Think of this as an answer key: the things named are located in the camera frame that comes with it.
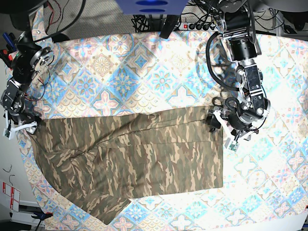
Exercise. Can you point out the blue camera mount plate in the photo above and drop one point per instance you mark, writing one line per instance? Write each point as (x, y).
(131, 7)

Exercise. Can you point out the black white gripper body left side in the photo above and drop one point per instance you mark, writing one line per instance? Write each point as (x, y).
(236, 119)

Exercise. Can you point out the blue black clamp lower left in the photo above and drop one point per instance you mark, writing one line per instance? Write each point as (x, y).
(33, 215)

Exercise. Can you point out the black centre post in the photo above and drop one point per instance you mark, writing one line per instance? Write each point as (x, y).
(168, 26)

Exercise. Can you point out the red white label card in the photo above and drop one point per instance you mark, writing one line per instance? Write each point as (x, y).
(9, 196)

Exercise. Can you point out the black orange clamp upper left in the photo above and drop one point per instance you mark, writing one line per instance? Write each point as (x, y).
(5, 54)

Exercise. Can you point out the white power strip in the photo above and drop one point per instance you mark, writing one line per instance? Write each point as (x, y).
(197, 27)

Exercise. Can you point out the black white gripper body right side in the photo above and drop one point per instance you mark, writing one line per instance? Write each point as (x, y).
(21, 121)

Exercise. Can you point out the camouflage T-shirt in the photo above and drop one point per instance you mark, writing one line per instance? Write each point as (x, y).
(101, 163)

